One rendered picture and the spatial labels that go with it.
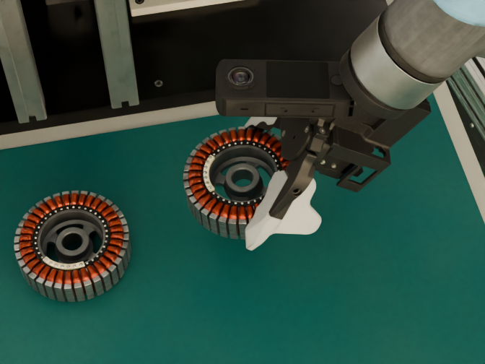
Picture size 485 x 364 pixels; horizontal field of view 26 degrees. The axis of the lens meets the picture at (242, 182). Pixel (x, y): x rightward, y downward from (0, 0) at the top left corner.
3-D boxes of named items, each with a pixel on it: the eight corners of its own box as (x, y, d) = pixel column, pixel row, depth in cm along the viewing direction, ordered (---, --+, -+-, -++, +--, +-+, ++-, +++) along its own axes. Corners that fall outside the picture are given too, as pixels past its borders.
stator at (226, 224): (299, 143, 105) (299, 120, 102) (304, 240, 99) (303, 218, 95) (188, 148, 105) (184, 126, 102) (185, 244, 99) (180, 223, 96)
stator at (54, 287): (35, 201, 109) (29, 181, 106) (141, 214, 108) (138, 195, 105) (6, 296, 103) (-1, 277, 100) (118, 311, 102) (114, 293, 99)
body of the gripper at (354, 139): (353, 199, 96) (436, 129, 87) (272, 172, 93) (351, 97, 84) (347, 132, 100) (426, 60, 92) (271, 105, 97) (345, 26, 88)
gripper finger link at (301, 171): (287, 227, 93) (332, 141, 90) (273, 223, 92) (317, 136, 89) (272, 203, 97) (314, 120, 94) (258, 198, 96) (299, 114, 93)
